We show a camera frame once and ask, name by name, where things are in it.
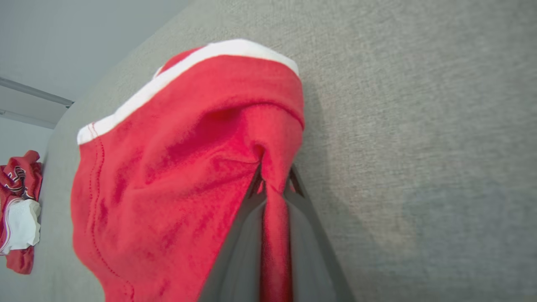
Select red shorts with white stripe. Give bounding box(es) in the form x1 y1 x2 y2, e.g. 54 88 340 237
70 39 305 302

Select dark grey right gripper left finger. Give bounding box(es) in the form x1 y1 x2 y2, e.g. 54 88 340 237
198 166 266 302

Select grey metal frame post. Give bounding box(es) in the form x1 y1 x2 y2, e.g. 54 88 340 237
0 77 75 108
0 109 56 129

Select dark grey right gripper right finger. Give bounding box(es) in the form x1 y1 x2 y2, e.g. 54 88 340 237
285 164 355 302

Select red white jersey shirt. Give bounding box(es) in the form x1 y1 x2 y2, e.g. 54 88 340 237
0 150 43 275

